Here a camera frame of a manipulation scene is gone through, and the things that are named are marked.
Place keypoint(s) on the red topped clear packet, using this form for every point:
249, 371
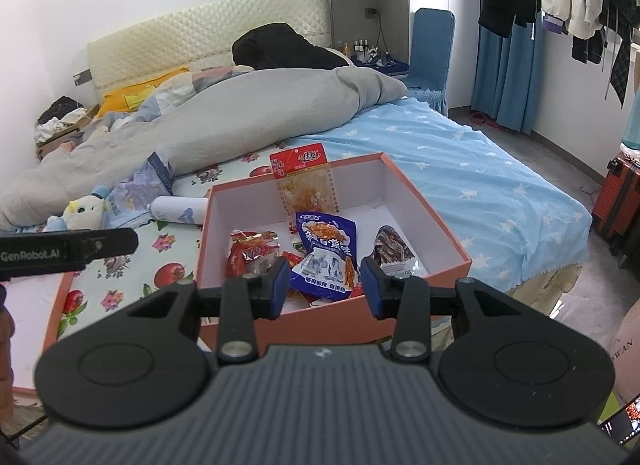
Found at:
305, 185

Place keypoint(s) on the black clothing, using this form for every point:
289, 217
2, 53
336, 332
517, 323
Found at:
280, 47

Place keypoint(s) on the wall switch panel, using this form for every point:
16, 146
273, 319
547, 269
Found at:
81, 78

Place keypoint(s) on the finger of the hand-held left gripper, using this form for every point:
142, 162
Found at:
105, 245

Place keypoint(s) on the white bottle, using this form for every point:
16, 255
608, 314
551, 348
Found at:
175, 210

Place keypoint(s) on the cream bed skirt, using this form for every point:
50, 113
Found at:
540, 290

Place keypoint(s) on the cream printed garment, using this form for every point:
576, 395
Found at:
627, 345

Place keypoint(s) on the grey blanket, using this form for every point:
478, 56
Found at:
225, 120

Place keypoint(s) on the red slipper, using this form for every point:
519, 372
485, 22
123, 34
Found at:
477, 119

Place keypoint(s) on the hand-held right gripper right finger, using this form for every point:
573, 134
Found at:
370, 290

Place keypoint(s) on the white and blue plush toy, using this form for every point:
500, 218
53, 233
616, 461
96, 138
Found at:
82, 210

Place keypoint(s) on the cream padded headboard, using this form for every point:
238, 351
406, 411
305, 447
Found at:
200, 25

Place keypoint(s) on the deep pink cardboard box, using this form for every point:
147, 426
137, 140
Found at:
250, 205

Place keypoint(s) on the brown cardboard box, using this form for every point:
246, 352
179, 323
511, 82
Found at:
55, 145

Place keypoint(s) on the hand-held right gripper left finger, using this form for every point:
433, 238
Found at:
280, 290

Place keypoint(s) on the person's left hand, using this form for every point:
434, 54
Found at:
6, 350

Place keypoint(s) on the blue curtain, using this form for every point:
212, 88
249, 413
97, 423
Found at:
505, 80

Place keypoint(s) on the large purple snack bag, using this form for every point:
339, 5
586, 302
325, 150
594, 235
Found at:
135, 190

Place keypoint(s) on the red suitcase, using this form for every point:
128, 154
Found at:
617, 205

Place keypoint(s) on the floral bed sheet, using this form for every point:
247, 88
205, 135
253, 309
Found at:
125, 265

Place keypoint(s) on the blue tray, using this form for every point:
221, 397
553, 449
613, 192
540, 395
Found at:
385, 63

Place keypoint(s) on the row of small bottles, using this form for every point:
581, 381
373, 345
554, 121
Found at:
362, 47

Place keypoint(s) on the shallow pink box lid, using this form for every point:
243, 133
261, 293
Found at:
30, 325

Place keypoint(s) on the blue and white snack packet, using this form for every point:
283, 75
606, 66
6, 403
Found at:
320, 255

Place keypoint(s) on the pile of clothes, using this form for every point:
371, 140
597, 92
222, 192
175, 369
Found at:
60, 110

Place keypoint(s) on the blue covered chair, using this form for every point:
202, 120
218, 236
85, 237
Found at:
432, 45

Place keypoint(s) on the clear dried fish packet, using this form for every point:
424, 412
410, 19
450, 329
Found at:
392, 250

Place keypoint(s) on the yellow pillow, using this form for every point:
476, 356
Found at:
125, 95

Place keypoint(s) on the smartphone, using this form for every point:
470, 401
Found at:
622, 422

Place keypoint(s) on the plaid hanging clothes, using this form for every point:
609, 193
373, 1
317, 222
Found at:
622, 20

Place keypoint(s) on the red packet with oval label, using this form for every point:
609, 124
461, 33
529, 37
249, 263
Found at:
250, 250

